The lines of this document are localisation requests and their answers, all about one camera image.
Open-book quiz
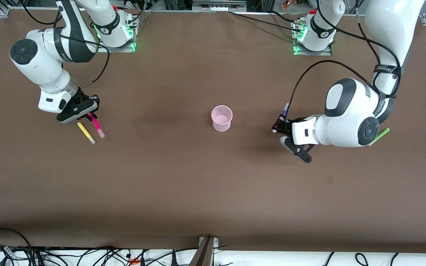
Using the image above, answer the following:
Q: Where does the purple pen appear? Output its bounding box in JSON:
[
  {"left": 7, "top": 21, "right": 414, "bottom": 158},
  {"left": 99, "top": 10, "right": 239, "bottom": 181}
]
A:
[{"left": 272, "top": 103, "right": 290, "bottom": 133}]

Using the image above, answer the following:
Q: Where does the pink pen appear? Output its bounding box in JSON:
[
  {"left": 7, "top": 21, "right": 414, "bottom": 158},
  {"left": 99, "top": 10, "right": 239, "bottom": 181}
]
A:
[{"left": 88, "top": 113, "right": 105, "bottom": 139}]

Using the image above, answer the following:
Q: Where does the pink translucent pen holder cup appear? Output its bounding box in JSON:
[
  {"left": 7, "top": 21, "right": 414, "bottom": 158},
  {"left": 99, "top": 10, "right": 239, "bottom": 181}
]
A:
[{"left": 211, "top": 105, "right": 233, "bottom": 132}]

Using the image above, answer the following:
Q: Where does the yellow pen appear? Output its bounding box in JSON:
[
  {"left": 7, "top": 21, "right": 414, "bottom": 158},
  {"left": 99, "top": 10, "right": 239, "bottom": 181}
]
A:
[{"left": 77, "top": 122, "right": 97, "bottom": 145}]

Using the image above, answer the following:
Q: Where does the green pen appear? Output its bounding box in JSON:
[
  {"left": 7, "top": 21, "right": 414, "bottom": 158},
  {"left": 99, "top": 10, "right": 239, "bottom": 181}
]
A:
[{"left": 372, "top": 128, "right": 390, "bottom": 145}]

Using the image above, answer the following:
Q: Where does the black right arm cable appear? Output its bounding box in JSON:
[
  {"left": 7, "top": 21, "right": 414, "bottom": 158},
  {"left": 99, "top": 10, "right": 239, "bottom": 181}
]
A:
[{"left": 20, "top": 0, "right": 110, "bottom": 89}]

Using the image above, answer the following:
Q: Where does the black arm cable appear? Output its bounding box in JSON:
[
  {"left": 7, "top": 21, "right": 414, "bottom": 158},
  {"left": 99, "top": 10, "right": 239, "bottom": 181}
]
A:
[
  {"left": 289, "top": 0, "right": 402, "bottom": 122},
  {"left": 20, "top": 0, "right": 110, "bottom": 89}
]

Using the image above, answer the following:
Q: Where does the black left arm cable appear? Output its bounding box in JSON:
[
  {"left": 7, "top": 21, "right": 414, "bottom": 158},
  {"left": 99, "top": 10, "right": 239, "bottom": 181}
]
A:
[{"left": 289, "top": 0, "right": 402, "bottom": 122}]

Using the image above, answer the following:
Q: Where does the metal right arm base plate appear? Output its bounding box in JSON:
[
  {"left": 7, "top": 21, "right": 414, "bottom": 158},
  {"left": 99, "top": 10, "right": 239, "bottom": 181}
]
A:
[{"left": 98, "top": 40, "right": 136, "bottom": 53}]

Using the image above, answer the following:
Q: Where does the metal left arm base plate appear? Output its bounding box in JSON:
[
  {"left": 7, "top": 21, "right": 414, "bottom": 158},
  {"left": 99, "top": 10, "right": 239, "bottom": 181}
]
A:
[{"left": 293, "top": 42, "right": 332, "bottom": 56}]

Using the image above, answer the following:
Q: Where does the long black table cable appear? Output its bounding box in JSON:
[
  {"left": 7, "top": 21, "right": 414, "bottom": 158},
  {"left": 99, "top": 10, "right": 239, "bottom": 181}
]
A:
[{"left": 229, "top": 10, "right": 302, "bottom": 33}]

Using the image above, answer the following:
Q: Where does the short black table cable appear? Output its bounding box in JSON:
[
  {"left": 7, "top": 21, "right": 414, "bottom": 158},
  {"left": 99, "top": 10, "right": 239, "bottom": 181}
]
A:
[{"left": 270, "top": 10, "right": 298, "bottom": 23}]

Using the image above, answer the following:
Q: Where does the black tangled floor cable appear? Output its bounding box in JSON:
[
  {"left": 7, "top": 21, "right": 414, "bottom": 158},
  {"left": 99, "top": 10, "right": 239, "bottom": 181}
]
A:
[{"left": 32, "top": 245, "right": 199, "bottom": 266}]

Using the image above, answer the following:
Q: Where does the black looped floor cable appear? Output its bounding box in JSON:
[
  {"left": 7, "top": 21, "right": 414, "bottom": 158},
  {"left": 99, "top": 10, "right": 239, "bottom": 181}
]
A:
[{"left": 0, "top": 228, "right": 32, "bottom": 248}]

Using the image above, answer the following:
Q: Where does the metal table edge bracket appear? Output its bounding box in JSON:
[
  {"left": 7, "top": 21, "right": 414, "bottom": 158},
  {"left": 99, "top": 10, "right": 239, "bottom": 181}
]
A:
[{"left": 190, "top": 236, "right": 219, "bottom": 266}]

